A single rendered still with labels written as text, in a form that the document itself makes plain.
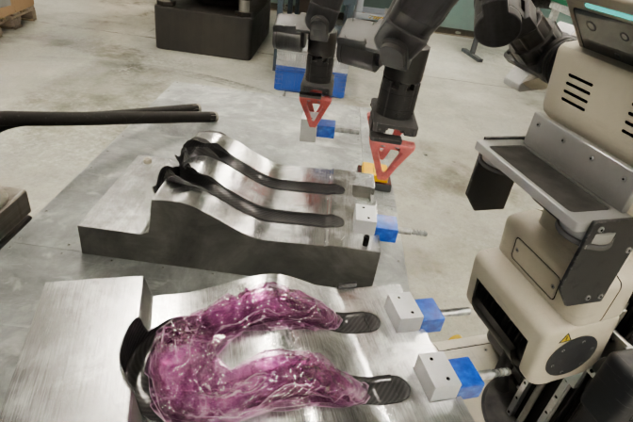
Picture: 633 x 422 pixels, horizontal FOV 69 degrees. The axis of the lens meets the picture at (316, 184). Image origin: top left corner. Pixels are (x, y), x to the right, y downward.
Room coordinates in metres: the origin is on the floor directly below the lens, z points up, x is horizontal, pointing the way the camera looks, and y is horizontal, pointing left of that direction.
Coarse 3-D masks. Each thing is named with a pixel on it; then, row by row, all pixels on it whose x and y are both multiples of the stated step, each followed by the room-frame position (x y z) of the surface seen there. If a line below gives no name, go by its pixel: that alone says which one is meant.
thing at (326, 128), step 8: (312, 112) 0.98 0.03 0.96; (304, 120) 0.93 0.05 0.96; (312, 120) 0.93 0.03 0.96; (320, 120) 0.97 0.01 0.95; (328, 120) 0.97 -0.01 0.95; (304, 128) 0.93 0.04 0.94; (312, 128) 0.93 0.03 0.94; (320, 128) 0.94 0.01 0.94; (328, 128) 0.94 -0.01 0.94; (336, 128) 0.95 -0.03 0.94; (344, 128) 0.95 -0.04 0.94; (304, 136) 0.93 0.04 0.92; (312, 136) 0.93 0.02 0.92; (320, 136) 0.94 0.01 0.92; (328, 136) 0.94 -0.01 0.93
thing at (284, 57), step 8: (304, 48) 4.12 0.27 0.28; (280, 56) 3.73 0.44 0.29; (288, 56) 4.01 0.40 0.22; (296, 56) 3.74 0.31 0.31; (304, 56) 4.09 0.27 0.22; (280, 64) 3.73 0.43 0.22; (288, 64) 3.74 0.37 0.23; (296, 64) 3.73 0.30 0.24; (304, 64) 3.74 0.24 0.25; (336, 64) 3.96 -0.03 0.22; (344, 64) 3.76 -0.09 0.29; (336, 72) 3.74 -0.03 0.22; (344, 72) 3.75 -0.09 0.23
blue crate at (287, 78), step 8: (280, 72) 3.74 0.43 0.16; (288, 72) 3.74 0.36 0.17; (296, 72) 3.74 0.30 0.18; (304, 72) 3.74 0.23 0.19; (280, 80) 3.74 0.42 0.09; (288, 80) 3.74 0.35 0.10; (296, 80) 3.74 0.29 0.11; (336, 80) 3.75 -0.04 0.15; (344, 80) 3.76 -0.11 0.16; (280, 88) 3.73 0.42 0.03; (288, 88) 3.74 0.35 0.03; (296, 88) 3.74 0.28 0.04; (336, 88) 3.75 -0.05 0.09; (344, 88) 3.77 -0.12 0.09; (336, 96) 3.75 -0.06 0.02
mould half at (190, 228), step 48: (240, 144) 0.85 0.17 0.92; (144, 192) 0.71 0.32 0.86; (192, 192) 0.63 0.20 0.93; (240, 192) 0.69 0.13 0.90; (288, 192) 0.75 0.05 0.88; (96, 240) 0.59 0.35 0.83; (144, 240) 0.59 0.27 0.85; (192, 240) 0.59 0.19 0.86; (240, 240) 0.59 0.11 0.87; (288, 240) 0.60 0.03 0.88; (336, 240) 0.61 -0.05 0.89
